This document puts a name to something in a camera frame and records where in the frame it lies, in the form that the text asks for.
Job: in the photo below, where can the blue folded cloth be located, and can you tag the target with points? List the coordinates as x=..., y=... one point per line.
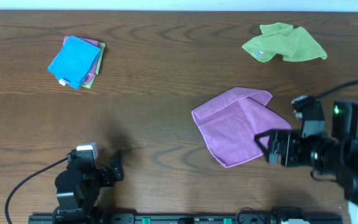
x=57, y=66

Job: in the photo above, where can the green crumpled cloth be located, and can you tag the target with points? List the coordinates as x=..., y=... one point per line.
x=293, y=44

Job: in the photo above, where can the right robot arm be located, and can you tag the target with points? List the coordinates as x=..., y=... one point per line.
x=336, y=154

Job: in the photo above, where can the pink folded cloth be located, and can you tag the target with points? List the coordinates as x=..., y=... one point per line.
x=83, y=60

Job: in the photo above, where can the purple microfiber cloth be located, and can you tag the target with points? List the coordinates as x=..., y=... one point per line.
x=229, y=122

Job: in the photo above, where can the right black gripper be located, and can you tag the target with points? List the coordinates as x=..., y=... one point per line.
x=276, y=147

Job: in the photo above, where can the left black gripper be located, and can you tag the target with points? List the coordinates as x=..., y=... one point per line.
x=111, y=173

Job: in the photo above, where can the green folded cloth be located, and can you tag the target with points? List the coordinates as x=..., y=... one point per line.
x=91, y=76

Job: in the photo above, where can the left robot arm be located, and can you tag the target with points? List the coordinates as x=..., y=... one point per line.
x=78, y=189

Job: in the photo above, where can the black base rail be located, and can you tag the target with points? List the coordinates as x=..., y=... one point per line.
x=245, y=218

